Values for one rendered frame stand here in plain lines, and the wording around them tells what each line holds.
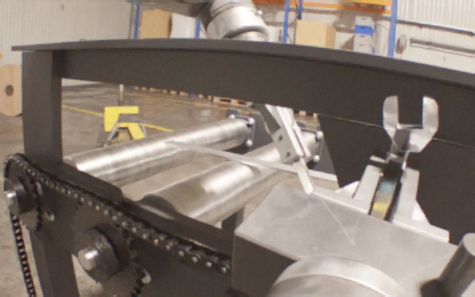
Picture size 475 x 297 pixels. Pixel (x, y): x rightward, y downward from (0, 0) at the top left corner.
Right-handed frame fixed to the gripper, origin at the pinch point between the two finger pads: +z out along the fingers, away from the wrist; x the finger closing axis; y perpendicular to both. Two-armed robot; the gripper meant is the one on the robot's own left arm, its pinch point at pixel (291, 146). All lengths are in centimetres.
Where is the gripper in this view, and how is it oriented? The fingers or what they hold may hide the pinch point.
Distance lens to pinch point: 44.1
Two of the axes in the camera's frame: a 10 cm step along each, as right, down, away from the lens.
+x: 6.0, 0.5, 8.0
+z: 3.5, 8.8, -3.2
